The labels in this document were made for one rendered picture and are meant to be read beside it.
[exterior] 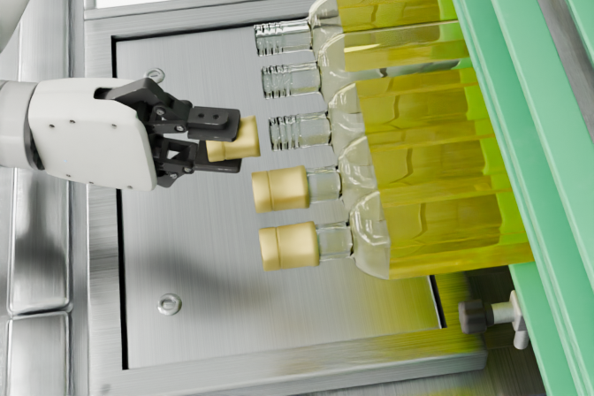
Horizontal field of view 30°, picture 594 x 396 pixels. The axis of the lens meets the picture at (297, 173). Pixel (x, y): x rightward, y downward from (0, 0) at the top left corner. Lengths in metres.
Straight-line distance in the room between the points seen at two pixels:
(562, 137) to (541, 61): 0.07
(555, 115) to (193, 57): 0.51
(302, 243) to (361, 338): 0.14
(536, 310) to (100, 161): 0.38
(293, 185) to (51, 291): 0.27
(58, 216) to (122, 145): 0.18
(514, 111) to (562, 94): 0.09
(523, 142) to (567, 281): 0.13
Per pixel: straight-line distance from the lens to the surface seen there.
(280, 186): 0.89
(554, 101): 0.79
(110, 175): 0.96
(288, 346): 0.97
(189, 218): 1.05
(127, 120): 0.90
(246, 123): 0.93
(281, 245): 0.85
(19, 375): 0.99
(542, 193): 0.83
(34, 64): 1.22
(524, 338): 0.94
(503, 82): 0.90
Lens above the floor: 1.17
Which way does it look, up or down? 3 degrees down
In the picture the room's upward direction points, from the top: 97 degrees counter-clockwise
